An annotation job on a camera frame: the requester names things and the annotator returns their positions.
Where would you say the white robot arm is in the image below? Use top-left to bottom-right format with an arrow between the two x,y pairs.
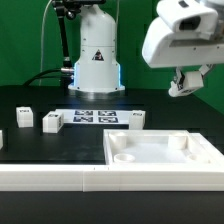
69,0 -> 224,98

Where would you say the grey cable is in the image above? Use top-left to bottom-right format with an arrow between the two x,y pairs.
38,0 -> 54,87

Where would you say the white U-shaped fence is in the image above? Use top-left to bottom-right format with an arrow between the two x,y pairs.
0,132 -> 224,193

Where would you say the black cable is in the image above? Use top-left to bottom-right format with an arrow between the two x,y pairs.
23,68 -> 73,87

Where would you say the white square table top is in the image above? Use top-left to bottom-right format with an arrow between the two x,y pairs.
103,129 -> 224,165

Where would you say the white sheet with markers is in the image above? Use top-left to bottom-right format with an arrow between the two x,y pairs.
57,109 -> 131,124

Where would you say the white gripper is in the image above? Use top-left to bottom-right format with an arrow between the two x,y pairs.
141,15 -> 224,90

